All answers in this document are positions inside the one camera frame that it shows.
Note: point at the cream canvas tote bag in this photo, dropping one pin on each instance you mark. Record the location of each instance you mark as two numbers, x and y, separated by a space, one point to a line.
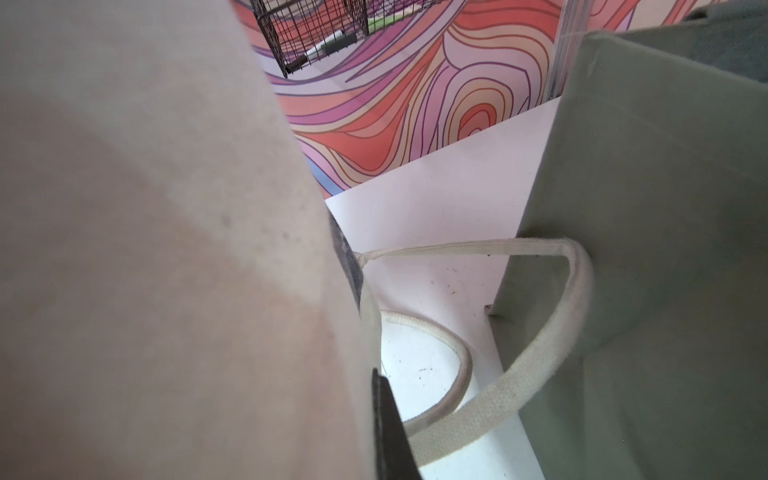
177 301

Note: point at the aluminium frame post left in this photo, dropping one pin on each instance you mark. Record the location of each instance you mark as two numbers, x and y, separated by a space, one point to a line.
572 26

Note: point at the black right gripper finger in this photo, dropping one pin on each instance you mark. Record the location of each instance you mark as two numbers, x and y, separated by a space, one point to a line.
393 456

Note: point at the black wire basket left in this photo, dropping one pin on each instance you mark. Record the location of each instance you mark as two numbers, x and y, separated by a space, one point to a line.
299 33

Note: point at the olive green canvas bag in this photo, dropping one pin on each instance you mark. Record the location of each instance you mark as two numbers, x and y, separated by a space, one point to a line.
657 165

